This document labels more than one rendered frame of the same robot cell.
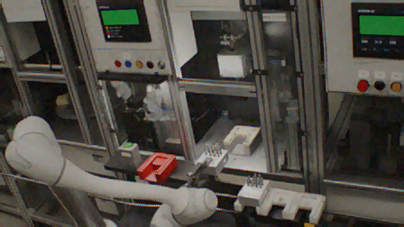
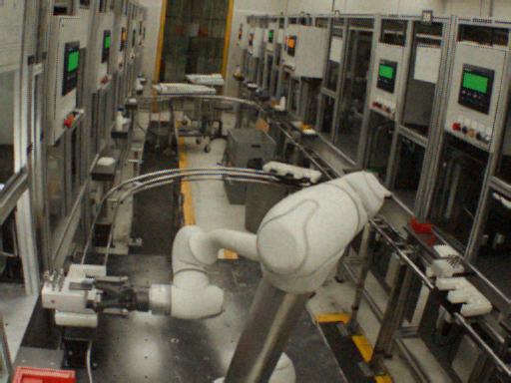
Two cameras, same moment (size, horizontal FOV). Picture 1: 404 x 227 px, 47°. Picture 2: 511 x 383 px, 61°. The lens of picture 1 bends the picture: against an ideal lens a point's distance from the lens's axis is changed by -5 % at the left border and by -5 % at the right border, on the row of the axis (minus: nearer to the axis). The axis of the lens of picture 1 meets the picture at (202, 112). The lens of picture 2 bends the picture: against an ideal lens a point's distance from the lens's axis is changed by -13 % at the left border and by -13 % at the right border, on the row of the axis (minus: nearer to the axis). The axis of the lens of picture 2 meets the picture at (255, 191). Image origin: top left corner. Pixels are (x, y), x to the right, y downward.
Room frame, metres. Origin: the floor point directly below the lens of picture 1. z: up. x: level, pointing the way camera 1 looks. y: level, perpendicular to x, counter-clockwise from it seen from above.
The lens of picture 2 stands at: (2.13, 1.14, 1.78)
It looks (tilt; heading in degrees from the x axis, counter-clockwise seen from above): 19 degrees down; 226
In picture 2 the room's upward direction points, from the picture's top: 6 degrees clockwise
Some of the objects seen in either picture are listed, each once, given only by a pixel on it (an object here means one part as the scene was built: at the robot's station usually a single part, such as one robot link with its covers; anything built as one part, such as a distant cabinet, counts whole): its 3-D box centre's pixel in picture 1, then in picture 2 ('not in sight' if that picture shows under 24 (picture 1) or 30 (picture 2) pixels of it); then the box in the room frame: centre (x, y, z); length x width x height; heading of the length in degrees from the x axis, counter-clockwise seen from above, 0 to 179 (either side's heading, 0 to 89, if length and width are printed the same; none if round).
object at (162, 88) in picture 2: not in sight; (181, 115); (-1.67, -4.50, 0.48); 0.88 x 0.56 x 0.96; 166
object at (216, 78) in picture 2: not in sight; (204, 102); (-2.68, -5.38, 0.48); 0.84 x 0.58 x 0.97; 66
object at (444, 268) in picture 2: not in sight; (448, 264); (0.24, 0.43, 0.92); 0.13 x 0.10 x 0.09; 148
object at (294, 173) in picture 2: not in sight; (291, 175); (-0.23, -1.01, 0.84); 0.37 x 0.14 x 0.10; 116
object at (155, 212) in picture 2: not in sight; (164, 167); (-1.00, -3.81, 0.01); 5.85 x 0.59 x 0.01; 58
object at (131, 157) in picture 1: (132, 154); not in sight; (2.02, 0.38, 0.97); 0.08 x 0.08 x 0.12; 58
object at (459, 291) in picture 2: not in sight; (455, 294); (0.30, 0.53, 0.84); 0.37 x 0.14 x 0.10; 58
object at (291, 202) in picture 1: (280, 207); (83, 298); (1.58, -0.25, 0.84); 0.36 x 0.14 x 0.10; 58
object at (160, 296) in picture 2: not in sight; (159, 299); (1.50, 0.14, 1.04); 0.09 x 0.06 x 0.09; 58
